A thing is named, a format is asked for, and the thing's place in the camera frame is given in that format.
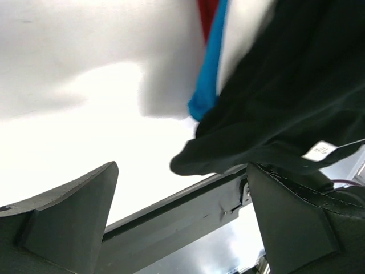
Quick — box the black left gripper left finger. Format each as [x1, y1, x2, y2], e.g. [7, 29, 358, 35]
[1, 162, 119, 273]

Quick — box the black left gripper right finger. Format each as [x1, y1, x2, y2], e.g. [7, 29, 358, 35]
[247, 163, 364, 274]

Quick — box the black t shirt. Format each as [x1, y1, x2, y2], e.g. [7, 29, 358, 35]
[170, 1, 364, 175]

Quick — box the blue t shirt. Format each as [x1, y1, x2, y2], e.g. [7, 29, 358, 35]
[188, 1, 229, 121]

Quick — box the white t shirt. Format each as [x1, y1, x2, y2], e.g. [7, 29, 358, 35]
[216, 0, 277, 95]

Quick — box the red t shirt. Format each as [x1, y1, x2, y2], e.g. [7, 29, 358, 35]
[197, 0, 219, 43]

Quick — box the aluminium front rail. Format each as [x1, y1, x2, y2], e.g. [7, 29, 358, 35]
[94, 166, 247, 274]

